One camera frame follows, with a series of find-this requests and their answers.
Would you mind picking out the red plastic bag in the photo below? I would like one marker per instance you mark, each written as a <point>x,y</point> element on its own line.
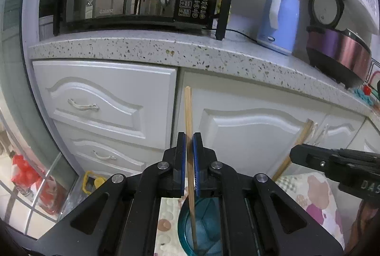
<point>26,175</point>

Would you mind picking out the glass sliding door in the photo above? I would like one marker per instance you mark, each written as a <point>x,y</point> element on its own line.
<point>17,95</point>

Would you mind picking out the large white cabinet drawer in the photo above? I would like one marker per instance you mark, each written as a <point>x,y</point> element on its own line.
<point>118,81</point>

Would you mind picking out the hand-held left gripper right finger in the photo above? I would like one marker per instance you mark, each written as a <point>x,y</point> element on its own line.
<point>196,164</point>

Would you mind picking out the person's dark red clothing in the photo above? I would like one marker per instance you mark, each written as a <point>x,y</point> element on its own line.
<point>368,229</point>

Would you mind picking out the wide white cabinet door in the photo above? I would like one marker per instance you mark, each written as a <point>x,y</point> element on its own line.
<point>237,125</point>

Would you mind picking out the yellow plastic object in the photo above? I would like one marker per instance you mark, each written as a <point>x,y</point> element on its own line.
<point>95,182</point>

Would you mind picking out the blue electric kettle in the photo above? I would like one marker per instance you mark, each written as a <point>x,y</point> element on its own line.
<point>282,21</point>

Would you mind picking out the patchwork quilted cloth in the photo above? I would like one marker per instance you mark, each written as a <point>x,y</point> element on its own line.
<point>311,199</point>

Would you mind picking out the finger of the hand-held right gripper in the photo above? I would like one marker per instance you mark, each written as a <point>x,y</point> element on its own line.
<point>308,158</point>

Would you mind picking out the narrow white cabinet door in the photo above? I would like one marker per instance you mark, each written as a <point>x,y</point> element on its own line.
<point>344,131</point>

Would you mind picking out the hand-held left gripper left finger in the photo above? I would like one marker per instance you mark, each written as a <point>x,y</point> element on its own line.
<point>181,164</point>

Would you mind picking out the purple rice cooker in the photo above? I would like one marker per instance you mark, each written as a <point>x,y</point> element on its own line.
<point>335,48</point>

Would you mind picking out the floral cup with teal inside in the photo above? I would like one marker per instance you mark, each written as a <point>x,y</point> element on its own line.
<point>207,226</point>

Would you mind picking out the wooden chopstick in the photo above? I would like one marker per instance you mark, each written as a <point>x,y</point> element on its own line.
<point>301,137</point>
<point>188,113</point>

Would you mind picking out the small white cabinet drawer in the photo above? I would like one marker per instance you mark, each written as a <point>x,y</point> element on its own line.
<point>83,143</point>

